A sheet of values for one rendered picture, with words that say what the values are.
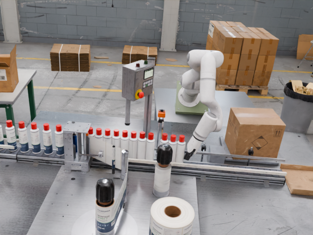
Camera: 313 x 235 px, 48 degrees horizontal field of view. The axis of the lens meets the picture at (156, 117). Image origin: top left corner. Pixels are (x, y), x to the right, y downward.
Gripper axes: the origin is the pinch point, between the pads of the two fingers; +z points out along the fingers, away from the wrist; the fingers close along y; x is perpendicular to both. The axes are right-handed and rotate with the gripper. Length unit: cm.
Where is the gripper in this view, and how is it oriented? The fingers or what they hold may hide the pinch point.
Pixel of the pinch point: (187, 156)
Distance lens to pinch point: 214.9
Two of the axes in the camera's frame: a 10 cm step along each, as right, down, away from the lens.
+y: -0.5, 4.6, -8.9
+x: 9.1, 3.8, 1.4
